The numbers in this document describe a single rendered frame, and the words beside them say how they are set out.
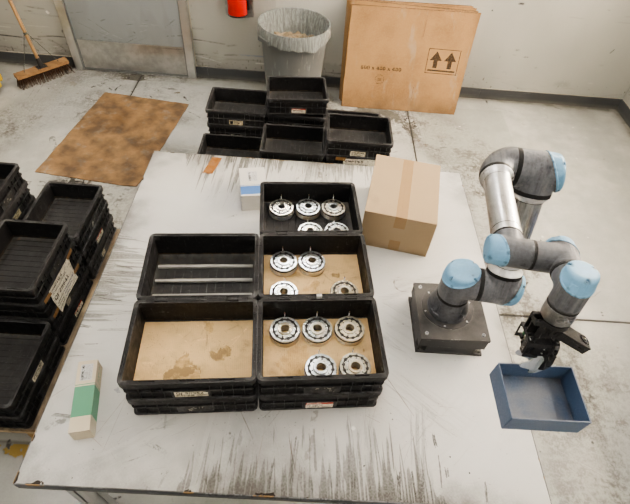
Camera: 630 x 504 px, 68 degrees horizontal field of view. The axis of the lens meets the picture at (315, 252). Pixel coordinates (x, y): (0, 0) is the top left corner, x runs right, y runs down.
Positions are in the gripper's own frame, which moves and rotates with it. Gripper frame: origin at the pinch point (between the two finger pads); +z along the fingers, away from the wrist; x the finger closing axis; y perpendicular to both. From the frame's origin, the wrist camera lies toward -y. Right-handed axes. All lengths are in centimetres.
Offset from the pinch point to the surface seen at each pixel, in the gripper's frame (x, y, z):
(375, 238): -82, 35, 26
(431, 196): -93, 12, 9
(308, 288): -45, 62, 23
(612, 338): -102, -114, 99
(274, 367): -12, 70, 27
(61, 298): -67, 175, 66
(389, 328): -41, 29, 37
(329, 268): -55, 54, 21
